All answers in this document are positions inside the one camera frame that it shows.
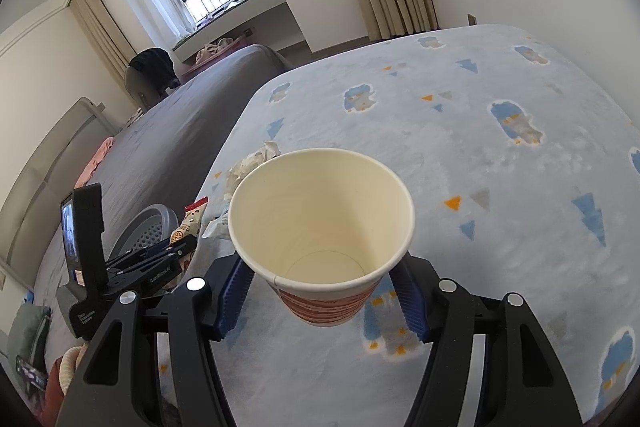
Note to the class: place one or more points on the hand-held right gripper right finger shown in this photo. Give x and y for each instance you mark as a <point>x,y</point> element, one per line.
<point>410,307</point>

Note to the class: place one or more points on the black jacket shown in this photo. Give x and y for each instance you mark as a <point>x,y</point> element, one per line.
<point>155,69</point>

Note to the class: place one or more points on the green cushion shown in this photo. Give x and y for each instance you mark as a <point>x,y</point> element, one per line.
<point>27,332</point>

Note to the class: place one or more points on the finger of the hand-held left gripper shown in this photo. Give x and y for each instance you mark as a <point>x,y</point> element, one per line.
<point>175,249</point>
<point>140,256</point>

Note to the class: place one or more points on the light blue printed blanket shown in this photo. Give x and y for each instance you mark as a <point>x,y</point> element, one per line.
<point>500,217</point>

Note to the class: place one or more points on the pink cloth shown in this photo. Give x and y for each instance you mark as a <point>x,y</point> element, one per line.
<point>95,162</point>

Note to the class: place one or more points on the grey bed sheet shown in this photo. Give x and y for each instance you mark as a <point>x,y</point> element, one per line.
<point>175,132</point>

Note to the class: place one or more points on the white wet wipes pack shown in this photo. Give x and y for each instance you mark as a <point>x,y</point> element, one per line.
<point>217,229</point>

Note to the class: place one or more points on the red patterned paper cup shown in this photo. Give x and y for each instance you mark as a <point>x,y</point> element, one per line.
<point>320,207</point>

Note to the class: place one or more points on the grey perforated plastic basket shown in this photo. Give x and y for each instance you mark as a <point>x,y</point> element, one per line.
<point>145,227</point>

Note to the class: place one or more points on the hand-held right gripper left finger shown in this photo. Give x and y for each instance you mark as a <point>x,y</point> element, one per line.
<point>235,302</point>

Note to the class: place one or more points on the red beige snack packet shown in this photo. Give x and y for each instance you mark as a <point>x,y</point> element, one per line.
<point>192,219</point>

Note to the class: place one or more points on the pile of pale clothes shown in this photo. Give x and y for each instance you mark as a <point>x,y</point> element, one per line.
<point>212,52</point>

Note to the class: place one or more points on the white window bench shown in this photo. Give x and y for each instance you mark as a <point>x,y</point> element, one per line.
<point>270,22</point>

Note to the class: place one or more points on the beige bed headboard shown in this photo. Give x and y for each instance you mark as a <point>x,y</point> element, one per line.
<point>40,187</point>

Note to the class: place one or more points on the crumpled cream wrapper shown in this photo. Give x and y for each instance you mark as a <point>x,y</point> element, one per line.
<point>245,167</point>

